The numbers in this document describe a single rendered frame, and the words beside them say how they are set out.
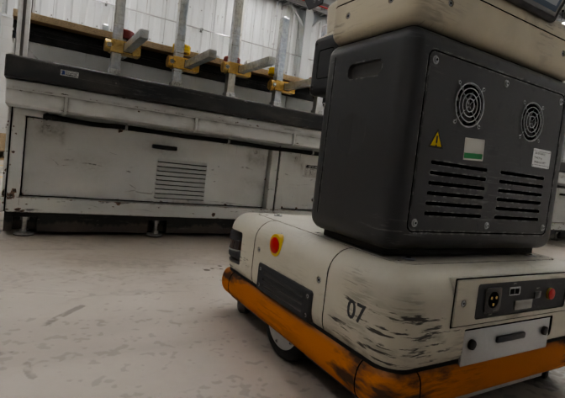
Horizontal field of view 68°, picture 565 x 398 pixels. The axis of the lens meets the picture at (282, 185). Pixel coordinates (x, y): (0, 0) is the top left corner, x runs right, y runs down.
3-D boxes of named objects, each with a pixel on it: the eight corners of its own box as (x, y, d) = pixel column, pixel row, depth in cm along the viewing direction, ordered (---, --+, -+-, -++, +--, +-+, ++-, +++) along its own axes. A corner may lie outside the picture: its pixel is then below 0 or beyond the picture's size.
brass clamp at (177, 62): (199, 72, 184) (200, 61, 184) (168, 66, 177) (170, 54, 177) (194, 74, 189) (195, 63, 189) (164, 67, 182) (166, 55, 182)
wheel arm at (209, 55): (216, 61, 158) (218, 49, 158) (208, 59, 156) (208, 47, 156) (181, 75, 195) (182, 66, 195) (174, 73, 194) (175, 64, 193)
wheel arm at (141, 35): (149, 41, 145) (150, 29, 145) (139, 39, 143) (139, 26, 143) (124, 61, 182) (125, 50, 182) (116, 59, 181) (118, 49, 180)
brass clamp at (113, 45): (140, 57, 171) (141, 45, 171) (104, 49, 164) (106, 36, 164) (137, 60, 176) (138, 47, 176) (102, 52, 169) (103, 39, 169)
